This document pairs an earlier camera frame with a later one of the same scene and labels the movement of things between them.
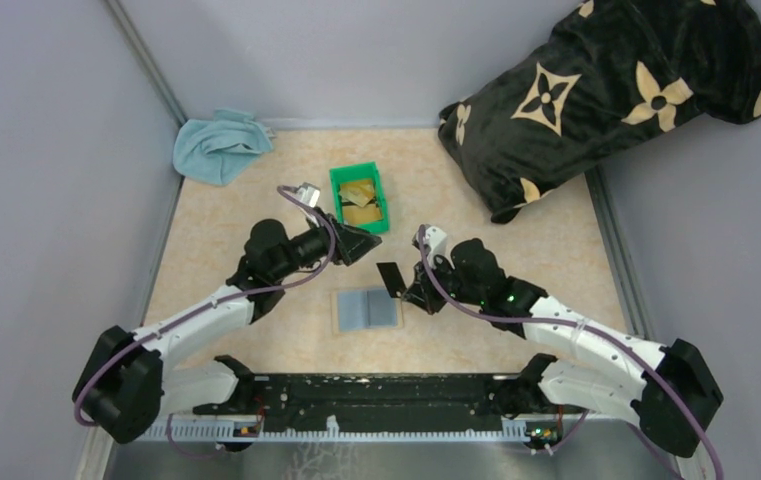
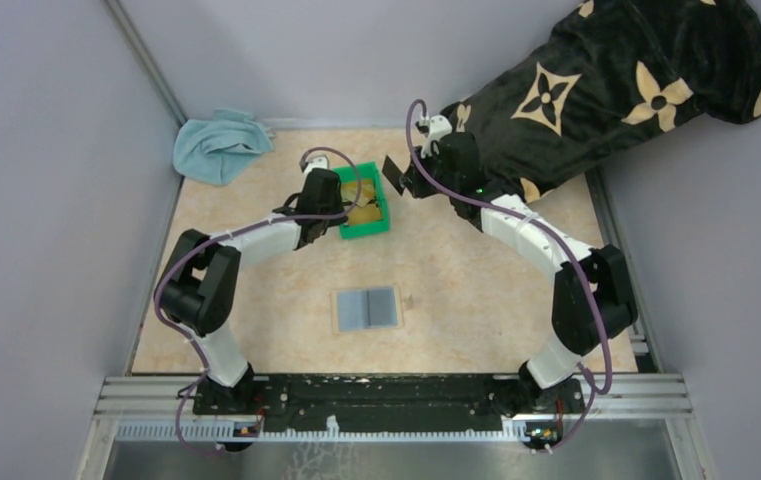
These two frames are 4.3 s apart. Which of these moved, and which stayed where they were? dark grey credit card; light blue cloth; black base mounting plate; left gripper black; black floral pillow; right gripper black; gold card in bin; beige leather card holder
Moved: dark grey credit card; left gripper black; right gripper black
Stayed: beige leather card holder; black base mounting plate; black floral pillow; light blue cloth; gold card in bin
